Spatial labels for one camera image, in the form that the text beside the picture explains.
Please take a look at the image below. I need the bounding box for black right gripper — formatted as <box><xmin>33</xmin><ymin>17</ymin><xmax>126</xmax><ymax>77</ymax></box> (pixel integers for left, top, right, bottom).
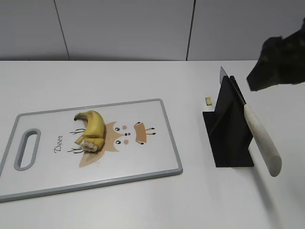
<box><xmin>246</xmin><ymin>25</ymin><xmax>305</xmax><ymax>91</ymax></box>

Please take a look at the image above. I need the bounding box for white handled kitchen knife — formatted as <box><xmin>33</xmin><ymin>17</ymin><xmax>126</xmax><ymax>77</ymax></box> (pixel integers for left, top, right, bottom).
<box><xmin>230</xmin><ymin>80</ymin><xmax>282</xmax><ymax>177</ymax></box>

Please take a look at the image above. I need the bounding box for yellow banana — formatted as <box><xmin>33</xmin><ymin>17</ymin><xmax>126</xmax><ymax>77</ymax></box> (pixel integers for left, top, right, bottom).
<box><xmin>74</xmin><ymin>111</ymin><xmax>105</xmax><ymax>138</ymax></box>

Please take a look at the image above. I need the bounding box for small banana piece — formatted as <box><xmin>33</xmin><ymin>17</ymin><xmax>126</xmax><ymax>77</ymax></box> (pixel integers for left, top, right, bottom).
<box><xmin>205</xmin><ymin>97</ymin><xmax>213</xmax><ymax>106</ymax></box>

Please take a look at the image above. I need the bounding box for black knife stand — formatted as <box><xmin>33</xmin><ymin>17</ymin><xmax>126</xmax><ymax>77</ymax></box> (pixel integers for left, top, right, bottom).
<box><xmin>203</xmin><ymin>76</ymin><xmax>254</xmax><ymax>167</ymax></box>

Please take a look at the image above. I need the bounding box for white deer cutting board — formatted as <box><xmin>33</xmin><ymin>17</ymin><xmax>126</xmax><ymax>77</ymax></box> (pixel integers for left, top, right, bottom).
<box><xmin>0</xmin><ymin>99</ymin><xmax>183</xmax><ymax>202</ymax></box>

